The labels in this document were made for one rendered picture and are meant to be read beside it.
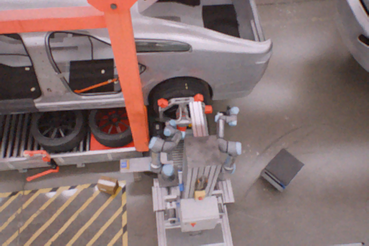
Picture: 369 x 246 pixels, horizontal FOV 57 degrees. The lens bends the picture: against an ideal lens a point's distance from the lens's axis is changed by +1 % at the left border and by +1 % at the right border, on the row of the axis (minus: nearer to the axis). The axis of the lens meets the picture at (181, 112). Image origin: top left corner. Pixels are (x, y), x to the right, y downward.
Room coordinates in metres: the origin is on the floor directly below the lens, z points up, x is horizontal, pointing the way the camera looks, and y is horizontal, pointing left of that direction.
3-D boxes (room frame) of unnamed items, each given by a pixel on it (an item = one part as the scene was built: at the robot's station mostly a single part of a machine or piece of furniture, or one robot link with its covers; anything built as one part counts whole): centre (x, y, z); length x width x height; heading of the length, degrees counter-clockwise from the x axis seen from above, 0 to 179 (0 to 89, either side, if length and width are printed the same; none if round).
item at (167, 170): (1.25, 0.12, 0.98); 0.13 x 0.12 x 0.14; 73
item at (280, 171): (1.62, -1.34, 0.17); 0.43 x 0.36 x 0.34; 138
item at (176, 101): (2.05, 0.00, 0.85); 0.54 x 0.07 x 0.54; 98
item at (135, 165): (1.51, 0.50, 0.44); 0.43 x 0.17 x 0.03; 98
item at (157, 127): (2.04, 0.31, 0.26); 0.42 x 0.18 x 0.35; 8
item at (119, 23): (1.73, 0.46, 1.75); 0.19 x 0.16 x 2.45; 98
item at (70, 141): (2.02, 1.59, 0.39); 0.66 x 0.66 x 0.24
